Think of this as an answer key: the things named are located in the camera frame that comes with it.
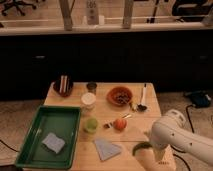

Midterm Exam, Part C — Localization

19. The blue folded cloth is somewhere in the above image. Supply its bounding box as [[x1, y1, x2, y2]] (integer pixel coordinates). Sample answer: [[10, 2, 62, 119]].
[[94, 138, 122, 161]]

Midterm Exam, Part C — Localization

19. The orange bowl with food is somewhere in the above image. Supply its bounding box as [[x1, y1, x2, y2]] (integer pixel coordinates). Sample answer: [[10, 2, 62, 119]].
[[106, 86, 133, 106]]

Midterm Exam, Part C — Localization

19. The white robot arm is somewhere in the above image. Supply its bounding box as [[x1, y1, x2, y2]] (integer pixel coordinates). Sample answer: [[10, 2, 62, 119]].
[[150, 109, 213, 166]]

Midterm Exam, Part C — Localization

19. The green pepper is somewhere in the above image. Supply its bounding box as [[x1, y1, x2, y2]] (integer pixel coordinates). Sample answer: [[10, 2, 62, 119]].
[[132, 141, 152, 156]]

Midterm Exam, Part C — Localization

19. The green plastic cup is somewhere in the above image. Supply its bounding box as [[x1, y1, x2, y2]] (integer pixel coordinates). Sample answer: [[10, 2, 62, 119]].
[[83, 117, 98, 134]]

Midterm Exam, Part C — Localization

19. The small yellow-green item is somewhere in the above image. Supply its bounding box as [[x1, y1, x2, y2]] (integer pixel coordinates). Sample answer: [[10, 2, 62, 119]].
[[129, 102, 137, 112]]

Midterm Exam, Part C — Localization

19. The small dark metal cup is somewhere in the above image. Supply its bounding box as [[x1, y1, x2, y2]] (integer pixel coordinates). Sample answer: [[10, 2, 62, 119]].
[[86, 82, 97, 94]]

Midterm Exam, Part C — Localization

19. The black office chair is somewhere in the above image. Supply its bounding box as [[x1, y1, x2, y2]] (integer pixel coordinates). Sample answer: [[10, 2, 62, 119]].
[[1, 0, 37, 16]]

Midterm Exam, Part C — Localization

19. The dark bowl with sticks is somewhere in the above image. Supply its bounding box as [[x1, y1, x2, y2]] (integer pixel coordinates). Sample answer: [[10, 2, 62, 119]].
[[53, 75, 73, 97]]

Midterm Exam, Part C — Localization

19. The green plastic tray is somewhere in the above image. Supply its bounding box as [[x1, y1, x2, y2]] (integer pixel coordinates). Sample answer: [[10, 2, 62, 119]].
[[15, 106, 81, 169]]

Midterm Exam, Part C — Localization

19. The black cable on floor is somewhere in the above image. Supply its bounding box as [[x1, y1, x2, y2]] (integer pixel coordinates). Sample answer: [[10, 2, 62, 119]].
[[169, 103, 201, 171]]

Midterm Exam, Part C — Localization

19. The white lidded container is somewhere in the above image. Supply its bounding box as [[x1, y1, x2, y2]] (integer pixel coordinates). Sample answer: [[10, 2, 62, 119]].
[[81, 92, 96, 110]]

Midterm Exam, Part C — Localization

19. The blue sponge in tray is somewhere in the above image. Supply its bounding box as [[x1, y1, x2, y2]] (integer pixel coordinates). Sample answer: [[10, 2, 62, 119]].
[[42, 133, 65, 154]]

